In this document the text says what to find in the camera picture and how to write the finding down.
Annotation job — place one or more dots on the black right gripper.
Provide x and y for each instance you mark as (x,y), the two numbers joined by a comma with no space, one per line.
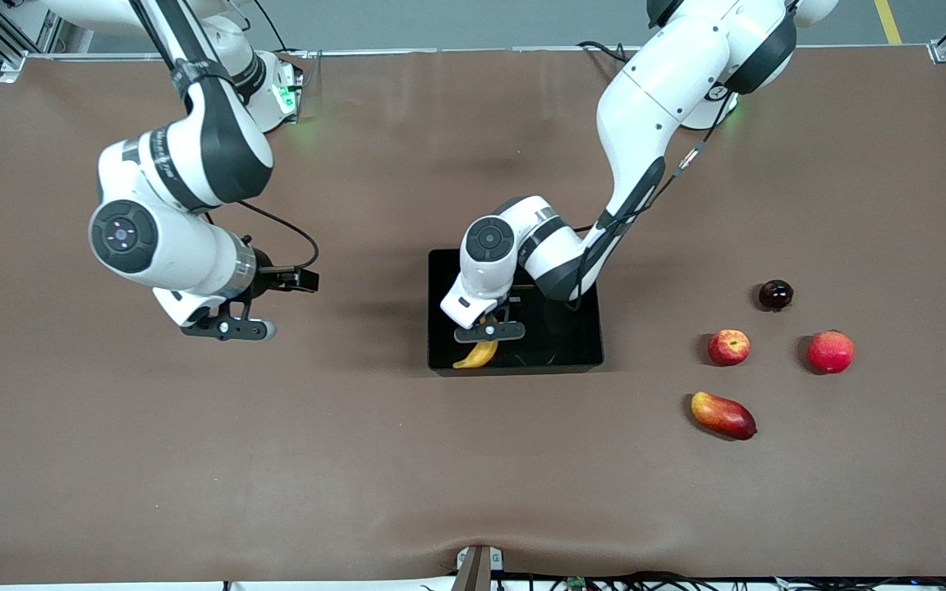
(268,277)

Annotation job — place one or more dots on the yellow banana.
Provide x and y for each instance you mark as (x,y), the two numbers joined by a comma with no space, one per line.
(477,355)

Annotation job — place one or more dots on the black rectangular plastic box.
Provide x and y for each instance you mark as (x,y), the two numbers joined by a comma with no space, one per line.
(555,345)

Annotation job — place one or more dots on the small red yellow apple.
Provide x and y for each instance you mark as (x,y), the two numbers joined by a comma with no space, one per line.
(728,348)

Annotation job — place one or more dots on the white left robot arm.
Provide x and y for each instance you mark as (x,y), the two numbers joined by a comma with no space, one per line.
(654,90)

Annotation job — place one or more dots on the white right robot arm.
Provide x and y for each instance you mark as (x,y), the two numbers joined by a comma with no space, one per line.
(177,246)

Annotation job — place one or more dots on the brown table mat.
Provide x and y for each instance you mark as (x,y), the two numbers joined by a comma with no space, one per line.
(276,476)

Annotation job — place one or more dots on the red yellow mango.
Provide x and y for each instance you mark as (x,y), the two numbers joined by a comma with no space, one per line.
(723,415)

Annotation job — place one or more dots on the dark purple plum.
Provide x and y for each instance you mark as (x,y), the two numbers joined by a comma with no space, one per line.
(775,295)

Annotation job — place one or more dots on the small green circuit board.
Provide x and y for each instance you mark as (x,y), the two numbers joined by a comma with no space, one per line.
(577,583)

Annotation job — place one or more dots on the metal camera post bracket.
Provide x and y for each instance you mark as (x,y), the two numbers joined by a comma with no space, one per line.
(477,566)

